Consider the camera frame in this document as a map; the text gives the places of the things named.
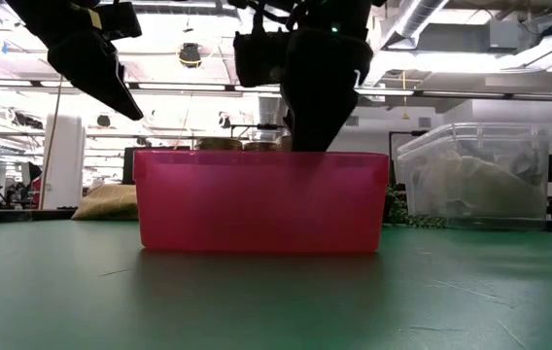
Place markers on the grey horizontal bar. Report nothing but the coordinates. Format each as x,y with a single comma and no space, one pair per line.
451,93

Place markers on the yellow cloth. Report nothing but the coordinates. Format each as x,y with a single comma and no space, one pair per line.
108,201

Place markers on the black ceiling spotlight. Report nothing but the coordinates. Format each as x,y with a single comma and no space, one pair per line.
103,120
224,120
190,54

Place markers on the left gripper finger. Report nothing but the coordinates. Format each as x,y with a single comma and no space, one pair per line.
91,68

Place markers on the potted succulent plant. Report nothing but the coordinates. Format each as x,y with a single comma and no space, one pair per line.
395,209

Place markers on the magenta plastic bin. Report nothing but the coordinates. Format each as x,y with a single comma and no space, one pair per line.
256,204

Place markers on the silver ventilation duct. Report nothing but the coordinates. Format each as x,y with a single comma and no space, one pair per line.
414,19

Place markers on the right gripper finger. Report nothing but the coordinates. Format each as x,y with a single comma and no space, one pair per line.
324,87

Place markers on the clear plastic storage box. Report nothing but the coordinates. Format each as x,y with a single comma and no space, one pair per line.
538,146

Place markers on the white building column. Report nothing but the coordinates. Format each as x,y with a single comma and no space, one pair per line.
64,165

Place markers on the green table mat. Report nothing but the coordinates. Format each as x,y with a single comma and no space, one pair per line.
276,301

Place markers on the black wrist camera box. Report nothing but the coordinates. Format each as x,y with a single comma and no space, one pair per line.
256,60

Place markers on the yellow tag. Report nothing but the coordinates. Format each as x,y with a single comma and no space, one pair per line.
93,18

